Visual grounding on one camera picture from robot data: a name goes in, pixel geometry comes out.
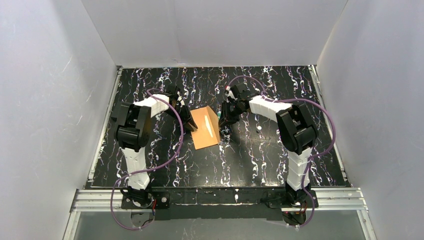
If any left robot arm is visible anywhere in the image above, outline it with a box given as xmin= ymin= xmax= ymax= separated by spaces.
xmin=111 ymin=85 xmax=198 ymax=205

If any aluminium rail frame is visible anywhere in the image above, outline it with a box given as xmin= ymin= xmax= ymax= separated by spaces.
xmin=63 ymin=187 xmax=376 ymax=240

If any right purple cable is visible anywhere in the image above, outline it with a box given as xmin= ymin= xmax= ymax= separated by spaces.
xmin=227 ymin=75 xmax=337 ymax=229

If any beige letter paper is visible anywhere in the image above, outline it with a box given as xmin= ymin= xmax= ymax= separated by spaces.
xmin=204 ymin=115 xmax=214 ymax=138

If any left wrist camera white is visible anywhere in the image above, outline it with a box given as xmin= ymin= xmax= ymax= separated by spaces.
xmin=176 ymin=91 xmax=185 ymax=106

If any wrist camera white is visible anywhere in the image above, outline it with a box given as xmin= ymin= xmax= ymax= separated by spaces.
xmin=224 ymin=86 xmax=237 ymax=102
xmin=176 ymin=91 xmax=185 ymax=106

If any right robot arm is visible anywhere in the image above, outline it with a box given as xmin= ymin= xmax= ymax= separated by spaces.
xmin=218 ymin=84 xmax=319 ymax=205

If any purple cable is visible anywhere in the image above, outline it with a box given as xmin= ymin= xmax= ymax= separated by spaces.
xmin=227 ymin=75 xmax=337 ymax=229
xmin=110 ymin=88 xmax=185 ymax=231

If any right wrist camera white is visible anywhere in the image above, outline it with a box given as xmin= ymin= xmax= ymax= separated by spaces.
xmin=224 ymin=86 xmax=237 ymax=102

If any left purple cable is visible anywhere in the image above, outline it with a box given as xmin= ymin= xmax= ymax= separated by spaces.
xmin=110 ymin=88 xmax=185 ymax=231

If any orange brown envelope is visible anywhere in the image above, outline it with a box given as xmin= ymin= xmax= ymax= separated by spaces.
xmin=190 ymin=106 xmax=221 ymax=150

